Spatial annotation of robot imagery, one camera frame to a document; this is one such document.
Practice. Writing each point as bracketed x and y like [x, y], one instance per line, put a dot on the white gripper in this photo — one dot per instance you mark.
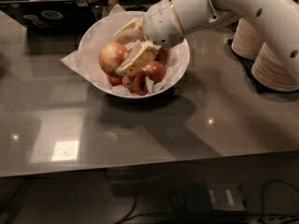
[162, 22]

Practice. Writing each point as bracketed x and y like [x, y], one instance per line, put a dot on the yellow-red apple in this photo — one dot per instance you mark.
[111, 56]

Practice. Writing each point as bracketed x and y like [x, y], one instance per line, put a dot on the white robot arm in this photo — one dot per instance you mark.
[277, 21]

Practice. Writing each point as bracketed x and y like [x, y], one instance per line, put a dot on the white bowl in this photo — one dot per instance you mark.
[174, 66]

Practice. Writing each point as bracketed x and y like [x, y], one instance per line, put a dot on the large red apple with sticker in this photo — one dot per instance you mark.
[163, 55]

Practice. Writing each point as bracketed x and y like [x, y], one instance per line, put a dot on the red apple right front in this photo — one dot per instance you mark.
[155, 71]

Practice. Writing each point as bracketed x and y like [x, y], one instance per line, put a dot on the red apple front with sticker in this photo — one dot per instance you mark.
[136, 83]

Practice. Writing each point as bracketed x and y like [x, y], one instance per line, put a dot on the small red apple hidden middle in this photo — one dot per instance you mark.
[114, 81]

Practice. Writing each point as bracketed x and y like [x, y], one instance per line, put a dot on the white paper liner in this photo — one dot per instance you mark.
[90, 44]

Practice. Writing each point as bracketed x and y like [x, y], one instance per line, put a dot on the black laptop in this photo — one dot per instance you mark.
[51, 15]

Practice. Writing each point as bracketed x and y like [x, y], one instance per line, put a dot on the tall stack paper plates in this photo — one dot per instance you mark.
[247, 41]

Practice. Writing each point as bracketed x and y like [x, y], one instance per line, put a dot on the black mat under plates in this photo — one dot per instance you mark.
[247, 65]

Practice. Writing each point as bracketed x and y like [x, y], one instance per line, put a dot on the front stack paper plates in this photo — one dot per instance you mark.
[270, 71]

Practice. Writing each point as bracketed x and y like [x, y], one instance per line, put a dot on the dark box under table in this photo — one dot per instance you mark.
[215, 198]

